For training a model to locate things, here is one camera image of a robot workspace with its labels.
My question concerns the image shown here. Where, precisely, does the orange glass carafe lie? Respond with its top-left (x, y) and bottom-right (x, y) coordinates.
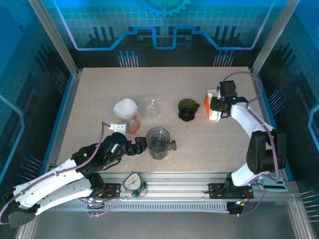
top-left (126, 116), bottom-right (142, 135)

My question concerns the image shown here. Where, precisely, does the grey plastic dripper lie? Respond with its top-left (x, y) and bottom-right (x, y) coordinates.
top-left (146, 126), bottom-right (171, 150)

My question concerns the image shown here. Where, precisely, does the grey carafe with wooden handle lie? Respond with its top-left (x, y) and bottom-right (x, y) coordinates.
top-left (148, 139), bottom-right (177, 160)

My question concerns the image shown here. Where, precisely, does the clear plastic dripper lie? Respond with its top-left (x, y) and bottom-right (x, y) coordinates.
top-left (119, 113), bottom-right (141, 125)

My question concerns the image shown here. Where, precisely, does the dark olive dripper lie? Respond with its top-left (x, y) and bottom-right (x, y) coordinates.
top-left (177, 98), bottom-right (201, 122)

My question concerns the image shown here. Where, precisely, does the clear glass carafe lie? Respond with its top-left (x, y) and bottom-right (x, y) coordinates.
top-left (139, 97), bottom-right (161, 118)

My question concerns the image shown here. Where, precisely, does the white paper coffee filter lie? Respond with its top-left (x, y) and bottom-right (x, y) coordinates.
top-left (113, 98), bottom-right (139, 119)

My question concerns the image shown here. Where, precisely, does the orange white coffee filter box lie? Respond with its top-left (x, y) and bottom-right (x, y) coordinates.
top-left (205, 89), bottom-right (223, 123)

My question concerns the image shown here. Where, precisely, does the white analog clock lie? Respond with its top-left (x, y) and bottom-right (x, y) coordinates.
top-left (124, 172), bottom-right (143, 193)

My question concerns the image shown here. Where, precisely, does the teal clamp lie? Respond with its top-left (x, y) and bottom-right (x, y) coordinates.
top-left (131, 182), bottom-right (148, 199)

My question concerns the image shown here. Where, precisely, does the small circuit board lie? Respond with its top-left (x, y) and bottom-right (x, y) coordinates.
top-left (86, 199), bottom-right (105, 210)
top-left (227, 200), bottom-right (247, 215)

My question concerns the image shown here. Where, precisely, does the white flat device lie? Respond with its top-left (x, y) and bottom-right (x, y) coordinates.
top-left (259, 174), bottom-right (287, 192)

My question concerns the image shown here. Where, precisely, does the thin black cable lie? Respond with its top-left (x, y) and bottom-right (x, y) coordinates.
top-left (107, 159), bottom-right (123, 172)

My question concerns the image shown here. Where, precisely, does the purple cable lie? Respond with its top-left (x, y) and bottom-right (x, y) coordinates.
top-left (221, 71), bottom-right (281, 184)
top-left (0, 121), bottom-right (113, 226)
top-left (86, 193), bottom-right (123, 219)
top-left (235, 186), bottom-right (266, 218)

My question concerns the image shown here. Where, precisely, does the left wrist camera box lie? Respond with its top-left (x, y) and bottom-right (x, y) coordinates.
top-left (109, 122), bottom-right (129, 134)

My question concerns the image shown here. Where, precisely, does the blue trimmed aluminium side rail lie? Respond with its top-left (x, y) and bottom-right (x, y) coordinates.
top-left (250, 69), bottom-right (291, 180)
top-left (41, 69), bottom-right (83, 175)

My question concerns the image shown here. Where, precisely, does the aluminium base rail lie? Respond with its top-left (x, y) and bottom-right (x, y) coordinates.
top-left (69, 171), bottom-right (255, 203)

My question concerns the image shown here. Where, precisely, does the slotted grey cable duct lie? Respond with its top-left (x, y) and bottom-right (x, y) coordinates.
top-left (56, 201), bottom-right (231, 213)

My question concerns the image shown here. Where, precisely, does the aluminium frame post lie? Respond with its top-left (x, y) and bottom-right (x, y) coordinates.
top-left (15, 221), bottom-right (38, 239)
top-left (288, 199), bottom-right (311, 239)
top-left (27, 0), bottom-right (83, 77)
top-left (250, 0), bottom-right (302, 77)

